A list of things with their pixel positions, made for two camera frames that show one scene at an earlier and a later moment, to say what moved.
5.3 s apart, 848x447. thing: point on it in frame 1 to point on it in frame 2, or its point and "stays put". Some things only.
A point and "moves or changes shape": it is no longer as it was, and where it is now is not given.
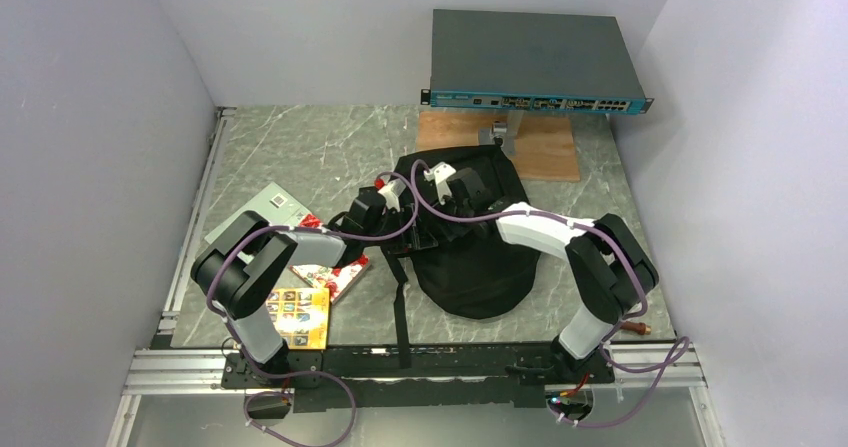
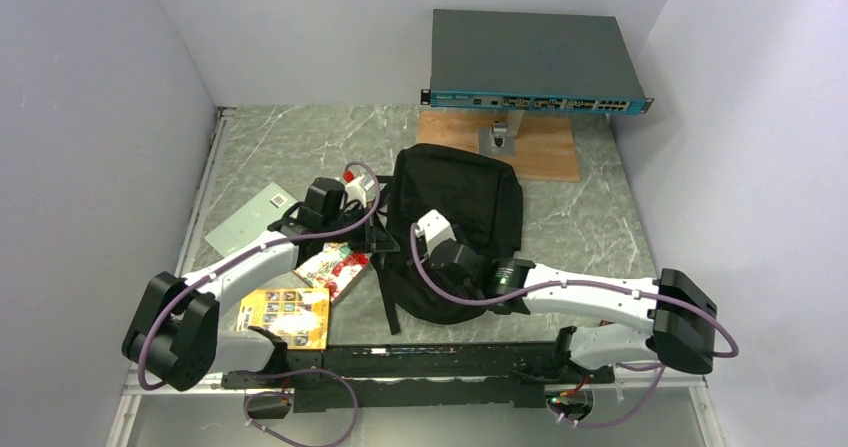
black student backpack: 486,274 moves or changes shape
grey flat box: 275,205 stays put
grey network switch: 530,61 stays put
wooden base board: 547,151 stays put
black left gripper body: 391,221 to 361,239
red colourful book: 339,279 stays put
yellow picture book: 301,315 stays put
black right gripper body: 455,229 to 444,285
